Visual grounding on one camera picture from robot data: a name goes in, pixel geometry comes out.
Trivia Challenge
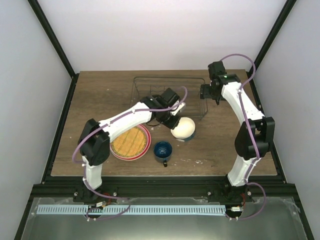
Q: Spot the black wire dish rack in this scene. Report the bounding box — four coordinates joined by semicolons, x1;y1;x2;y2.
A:
129;76;208;119

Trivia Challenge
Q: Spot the white bowl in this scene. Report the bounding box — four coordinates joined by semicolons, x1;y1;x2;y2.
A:
170;117;196;142

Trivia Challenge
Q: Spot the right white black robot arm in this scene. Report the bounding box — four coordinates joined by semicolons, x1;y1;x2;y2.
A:
200;60;275;202

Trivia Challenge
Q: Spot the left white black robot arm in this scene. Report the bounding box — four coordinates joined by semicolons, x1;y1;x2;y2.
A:
72;88;188;202

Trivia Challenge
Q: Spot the dark blue mug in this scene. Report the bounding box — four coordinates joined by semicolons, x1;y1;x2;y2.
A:
153;141;173;168

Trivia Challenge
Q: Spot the pink red plate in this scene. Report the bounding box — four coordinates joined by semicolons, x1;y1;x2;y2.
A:
110;124;152;161

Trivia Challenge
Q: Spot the orange woven plate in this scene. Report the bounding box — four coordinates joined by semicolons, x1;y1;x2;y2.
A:
110;126;147;159

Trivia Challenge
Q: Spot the light blue slotted strip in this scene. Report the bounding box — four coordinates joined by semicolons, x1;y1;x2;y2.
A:
36;204;226;216

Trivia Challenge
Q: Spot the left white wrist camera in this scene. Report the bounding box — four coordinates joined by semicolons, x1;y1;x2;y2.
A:
170;102;186;116

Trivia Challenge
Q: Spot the black aluminium frame rail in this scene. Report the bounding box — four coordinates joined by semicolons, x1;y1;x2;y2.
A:
30;176;298;202

